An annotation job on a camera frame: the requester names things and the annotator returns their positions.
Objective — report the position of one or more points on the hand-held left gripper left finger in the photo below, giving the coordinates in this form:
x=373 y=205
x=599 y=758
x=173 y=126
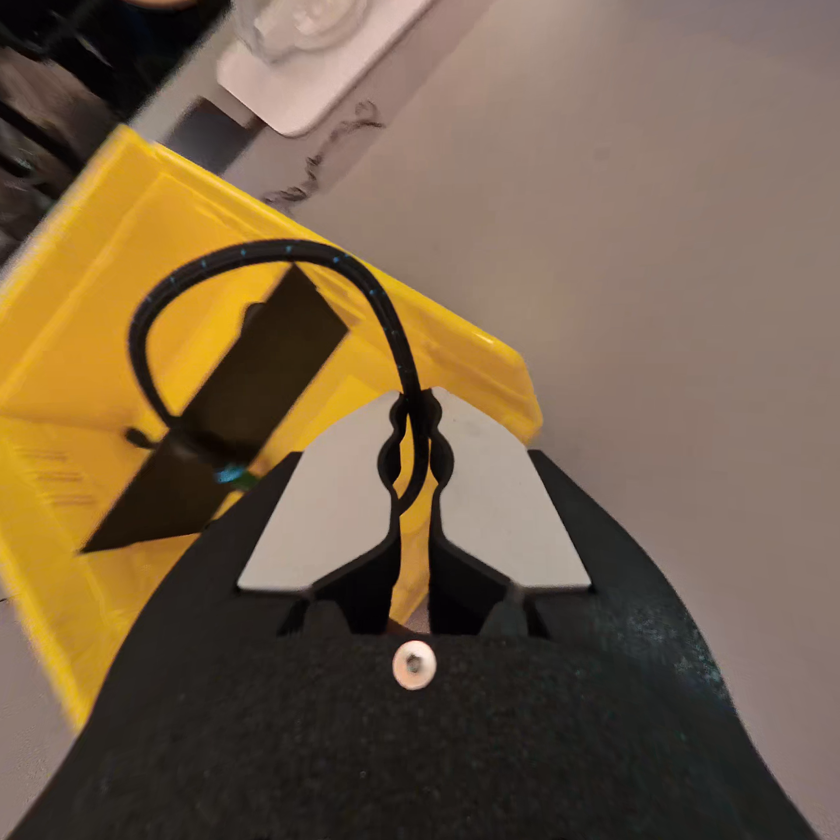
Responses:
x=321 y=518

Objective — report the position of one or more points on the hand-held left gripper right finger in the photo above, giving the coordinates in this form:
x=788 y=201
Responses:
x=505 y=518

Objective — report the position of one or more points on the yellow plastic bin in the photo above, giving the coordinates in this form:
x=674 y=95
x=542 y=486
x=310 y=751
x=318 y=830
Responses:
x=98 y=295

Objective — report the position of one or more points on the black bin divider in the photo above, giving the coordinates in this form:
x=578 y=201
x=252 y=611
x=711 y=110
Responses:
x=262 y=367

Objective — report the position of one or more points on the white folding stand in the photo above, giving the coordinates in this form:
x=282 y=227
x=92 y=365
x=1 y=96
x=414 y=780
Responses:
x=315 y=85

